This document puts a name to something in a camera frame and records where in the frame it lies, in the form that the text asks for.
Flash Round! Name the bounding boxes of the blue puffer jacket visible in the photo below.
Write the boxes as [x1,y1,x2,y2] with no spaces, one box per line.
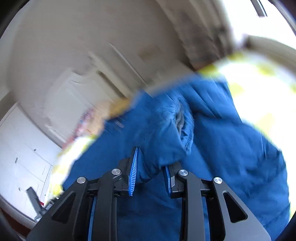
[63,75,290,240]

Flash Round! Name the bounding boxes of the patterned pillow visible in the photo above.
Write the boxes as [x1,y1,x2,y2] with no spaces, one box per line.
[63,97,130,148]

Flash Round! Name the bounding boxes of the white bedside cabinet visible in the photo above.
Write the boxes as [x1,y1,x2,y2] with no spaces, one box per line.
[44,52,131,144]

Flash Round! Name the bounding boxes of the white wardrobe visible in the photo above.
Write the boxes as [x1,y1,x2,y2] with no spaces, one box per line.
[1,103,61,228]

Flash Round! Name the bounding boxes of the yellow white checkered bed sheet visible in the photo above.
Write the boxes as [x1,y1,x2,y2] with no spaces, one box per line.
[46,49,296,220]

